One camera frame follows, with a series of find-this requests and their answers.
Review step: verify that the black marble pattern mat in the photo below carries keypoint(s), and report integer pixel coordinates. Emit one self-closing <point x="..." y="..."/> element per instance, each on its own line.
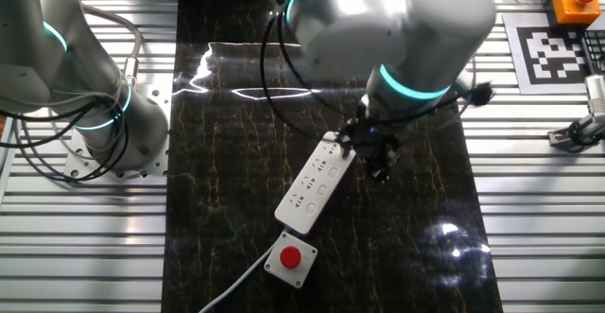
<point x="236" y="185"/>

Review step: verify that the black white fiducial marker sheet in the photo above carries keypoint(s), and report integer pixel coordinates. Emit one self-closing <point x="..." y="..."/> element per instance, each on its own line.
<point x="548" y="53"/>

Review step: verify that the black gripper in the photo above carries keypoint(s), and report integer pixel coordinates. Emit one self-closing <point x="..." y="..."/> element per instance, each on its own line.
<point x="371" y="138"/>

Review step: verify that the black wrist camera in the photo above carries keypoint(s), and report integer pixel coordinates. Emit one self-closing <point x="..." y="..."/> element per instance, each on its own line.
<point x="482" y="94"/>

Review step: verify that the white power strip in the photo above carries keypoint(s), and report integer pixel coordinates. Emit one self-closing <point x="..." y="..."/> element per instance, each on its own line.
<point x="312" y="185"/>

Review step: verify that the orange emergency stop box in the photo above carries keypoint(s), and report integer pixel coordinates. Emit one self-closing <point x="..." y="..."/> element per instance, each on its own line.
<point x="572" y="12"/>

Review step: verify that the silver camera mount bracket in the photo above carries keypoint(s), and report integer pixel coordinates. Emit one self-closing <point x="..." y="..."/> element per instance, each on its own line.
<point x="574" y="133"/>

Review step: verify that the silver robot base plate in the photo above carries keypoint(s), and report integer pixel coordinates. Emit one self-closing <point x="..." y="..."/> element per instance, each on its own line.
<point x="158" y="100"/>

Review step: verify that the black keyboard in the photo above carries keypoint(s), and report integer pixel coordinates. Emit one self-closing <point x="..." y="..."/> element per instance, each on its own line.
<point x="596" y="50"/>

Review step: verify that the grey box with red button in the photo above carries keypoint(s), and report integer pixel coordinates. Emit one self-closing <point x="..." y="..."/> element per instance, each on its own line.
<point x="290" y="256"/>

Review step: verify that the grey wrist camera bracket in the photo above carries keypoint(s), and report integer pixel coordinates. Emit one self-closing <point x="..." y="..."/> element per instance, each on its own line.
<point x="462" y="88"/>

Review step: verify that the ribbed silver camera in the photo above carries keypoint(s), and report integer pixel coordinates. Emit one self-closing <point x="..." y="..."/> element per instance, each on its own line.
<point x="596" y="95"/>

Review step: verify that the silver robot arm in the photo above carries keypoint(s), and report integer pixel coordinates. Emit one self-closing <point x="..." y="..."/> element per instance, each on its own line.
<point x="425" y="20"/>

